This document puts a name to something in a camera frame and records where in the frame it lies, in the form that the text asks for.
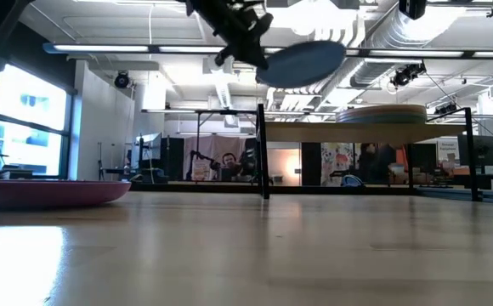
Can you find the black track light cluster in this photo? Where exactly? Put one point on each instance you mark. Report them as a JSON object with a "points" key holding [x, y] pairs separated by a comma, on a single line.
{"points": [[446, 108]]}

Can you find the blue white bag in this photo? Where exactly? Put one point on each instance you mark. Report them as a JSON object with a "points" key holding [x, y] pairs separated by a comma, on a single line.
{"points": [[352, 182]]}

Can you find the blue plastic plate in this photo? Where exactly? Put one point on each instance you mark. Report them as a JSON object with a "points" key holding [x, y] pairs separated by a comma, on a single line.
{"points": [[306, 64]]}

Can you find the large window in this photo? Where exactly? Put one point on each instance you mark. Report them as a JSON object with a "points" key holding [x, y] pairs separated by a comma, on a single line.
{"points": [[30, 106]]}

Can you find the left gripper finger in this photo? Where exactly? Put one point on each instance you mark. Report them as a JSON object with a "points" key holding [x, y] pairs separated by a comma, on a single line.
{"points": [[225, 56], [251, 55]]}

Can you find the light teal plastic plate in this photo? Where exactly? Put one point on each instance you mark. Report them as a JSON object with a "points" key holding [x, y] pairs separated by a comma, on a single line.
{"points": [[380, 120]]}

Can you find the black ceiling spotlight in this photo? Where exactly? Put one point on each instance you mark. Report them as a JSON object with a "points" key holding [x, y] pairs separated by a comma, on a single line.
{"points": [[406, 75], [122, 80]]}

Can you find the black metal table frame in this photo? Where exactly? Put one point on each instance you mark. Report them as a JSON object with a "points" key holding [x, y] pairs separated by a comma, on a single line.
{"points": [[314, 189]]}

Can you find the black beam with light strips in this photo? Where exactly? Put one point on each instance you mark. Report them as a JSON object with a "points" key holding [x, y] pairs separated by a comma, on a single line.
{"points": [[153, 49]]}

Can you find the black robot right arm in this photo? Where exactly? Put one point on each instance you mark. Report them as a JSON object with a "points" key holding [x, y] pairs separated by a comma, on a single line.
{"points": [[412, 8]]}

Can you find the wooden shelf with black legs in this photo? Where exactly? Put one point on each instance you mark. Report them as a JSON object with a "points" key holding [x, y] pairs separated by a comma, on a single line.
{"points": [[357, 132]]}

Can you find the black computer monitor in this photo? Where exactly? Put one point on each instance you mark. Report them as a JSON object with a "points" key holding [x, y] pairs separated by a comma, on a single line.
{"points": [[478, 151]]}

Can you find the person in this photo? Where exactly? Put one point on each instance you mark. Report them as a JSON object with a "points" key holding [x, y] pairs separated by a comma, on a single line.
{"points": [[370, 163], [229, 163]]}

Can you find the orange cloth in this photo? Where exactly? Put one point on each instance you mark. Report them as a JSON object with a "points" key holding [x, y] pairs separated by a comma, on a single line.
{"points": [[400, 159]]}

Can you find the beige curtain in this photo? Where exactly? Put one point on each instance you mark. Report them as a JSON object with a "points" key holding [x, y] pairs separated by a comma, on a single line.
{"points": [[212, 146]]}

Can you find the white printed sign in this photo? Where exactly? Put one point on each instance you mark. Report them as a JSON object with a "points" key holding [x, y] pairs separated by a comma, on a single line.
{"points": [[201, 170]]}

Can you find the black cabinet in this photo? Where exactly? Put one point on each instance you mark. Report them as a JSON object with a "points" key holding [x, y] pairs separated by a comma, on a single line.
{"points": [[173, 157]]}

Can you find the silver ventilation duct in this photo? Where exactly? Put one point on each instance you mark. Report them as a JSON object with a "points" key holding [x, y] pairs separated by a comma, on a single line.
{"points": [[382, 42]]}

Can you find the black metal rack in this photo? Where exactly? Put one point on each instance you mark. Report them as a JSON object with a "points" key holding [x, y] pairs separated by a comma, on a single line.
{"points": [[212, 111]]}

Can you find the white wall poster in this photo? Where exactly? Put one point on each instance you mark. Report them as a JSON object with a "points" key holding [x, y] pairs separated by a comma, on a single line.
{"points": [[447, 149]]}

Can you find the magenta plastic plate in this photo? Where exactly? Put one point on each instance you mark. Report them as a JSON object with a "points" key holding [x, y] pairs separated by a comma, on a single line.
{"points": [[38, 193]]}

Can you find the floral patterned cloth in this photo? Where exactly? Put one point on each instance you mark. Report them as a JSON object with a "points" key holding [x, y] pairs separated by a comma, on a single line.
{"points": [[336, 161]]}

